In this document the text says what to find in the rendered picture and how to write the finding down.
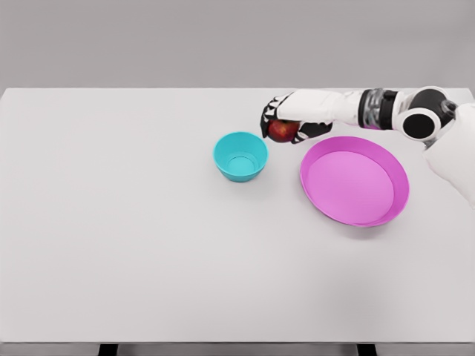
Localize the blue bowl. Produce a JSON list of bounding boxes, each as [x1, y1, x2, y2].
[[212, 131, 269, 183]]

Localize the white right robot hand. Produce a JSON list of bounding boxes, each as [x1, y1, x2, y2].
[[260, 90, 334, 145]]

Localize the red apple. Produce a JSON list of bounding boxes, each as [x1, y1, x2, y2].
[[268, 119, 301, 143]]

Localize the pink plate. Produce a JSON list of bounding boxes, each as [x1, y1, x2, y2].
[[299, 136, 410, 228]]

